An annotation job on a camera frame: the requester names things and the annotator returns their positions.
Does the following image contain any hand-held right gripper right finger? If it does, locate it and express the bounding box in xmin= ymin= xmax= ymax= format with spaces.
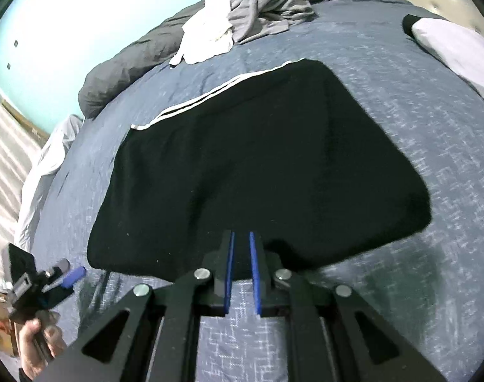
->
xmin=249 ymin=231 xmax=447 ymax=382

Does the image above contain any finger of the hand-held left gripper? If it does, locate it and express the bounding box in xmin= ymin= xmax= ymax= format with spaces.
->
xmin=61 ymin=266 xmax=88 ymax=289
xmin=47 ymin=258 xmax=71 ymax=282

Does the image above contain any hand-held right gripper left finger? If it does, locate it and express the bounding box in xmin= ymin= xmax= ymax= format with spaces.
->
xmin=35 ymin=229 xmax=236 ymax=382

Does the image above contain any black sweater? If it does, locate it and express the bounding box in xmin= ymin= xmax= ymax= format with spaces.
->
xmin=87 ymin=59 xmax=432 ymax=281

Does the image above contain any person's left hand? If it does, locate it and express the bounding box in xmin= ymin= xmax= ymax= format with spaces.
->
xmin=18 ymin=312 xmax=68 ymax=380

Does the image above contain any cardboard box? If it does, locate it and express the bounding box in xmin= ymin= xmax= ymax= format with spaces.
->
xmin=0 ymin=292 xmax=20 ymax=357

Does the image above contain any white bed sheet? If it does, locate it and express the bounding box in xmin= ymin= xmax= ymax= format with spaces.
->
xmin=17 ymin=115 xmax=84 ymax=247

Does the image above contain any wooden baseboard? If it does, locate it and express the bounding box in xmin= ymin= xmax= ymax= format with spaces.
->
xmin=1 ymin=99 xmax=47 ymax=140

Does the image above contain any dark grey duvet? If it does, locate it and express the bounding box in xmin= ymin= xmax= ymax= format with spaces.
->
xmin=78 ymin=0 xmax=380 ymax=119

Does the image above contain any blue patterned bedspread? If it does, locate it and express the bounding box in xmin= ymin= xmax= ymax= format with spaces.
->
xmin=31 ymin=0 xmax=484 ymax=382

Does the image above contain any white garment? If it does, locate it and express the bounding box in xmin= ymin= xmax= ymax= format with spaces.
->
xmin=169 ymin=0 xmax=235 ymax=67

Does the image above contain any grey hoodie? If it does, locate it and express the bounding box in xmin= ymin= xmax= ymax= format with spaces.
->
xmin=228 ymin=0 xmax=318 ymax=44

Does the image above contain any white pillow with black edge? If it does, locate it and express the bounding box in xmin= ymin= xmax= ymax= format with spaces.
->
xmin=402 ymin=14 xmax=484 ymax=112

